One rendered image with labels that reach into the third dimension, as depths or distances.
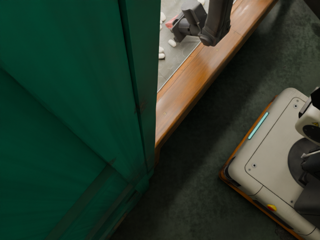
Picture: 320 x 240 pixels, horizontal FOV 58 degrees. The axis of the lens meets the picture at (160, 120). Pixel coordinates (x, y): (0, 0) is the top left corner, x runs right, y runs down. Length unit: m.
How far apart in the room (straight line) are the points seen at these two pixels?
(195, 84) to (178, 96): 0.08
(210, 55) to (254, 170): 0.67
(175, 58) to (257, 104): 0.94
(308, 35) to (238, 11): 1.13
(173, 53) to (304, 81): 1.19
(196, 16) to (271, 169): 0.90
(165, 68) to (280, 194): 0.86
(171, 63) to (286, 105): 0.79
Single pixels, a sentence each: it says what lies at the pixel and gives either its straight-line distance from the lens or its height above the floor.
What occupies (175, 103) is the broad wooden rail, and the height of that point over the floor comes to 0.76.
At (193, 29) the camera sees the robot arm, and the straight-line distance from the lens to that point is 1.01.
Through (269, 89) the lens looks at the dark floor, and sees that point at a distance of 1.99.
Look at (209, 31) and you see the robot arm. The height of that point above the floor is 0.96.
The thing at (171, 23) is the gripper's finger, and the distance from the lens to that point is 1.07.
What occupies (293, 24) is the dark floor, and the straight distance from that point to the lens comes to 2.29.
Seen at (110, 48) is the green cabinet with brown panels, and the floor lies 1.56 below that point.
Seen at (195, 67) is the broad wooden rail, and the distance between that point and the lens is 1.06.
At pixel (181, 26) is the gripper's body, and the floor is 0.84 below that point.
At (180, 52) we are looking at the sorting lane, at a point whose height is 0.74.
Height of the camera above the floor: 1.70
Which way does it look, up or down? 74 degrees down
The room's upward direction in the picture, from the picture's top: 5 degrees clockwise
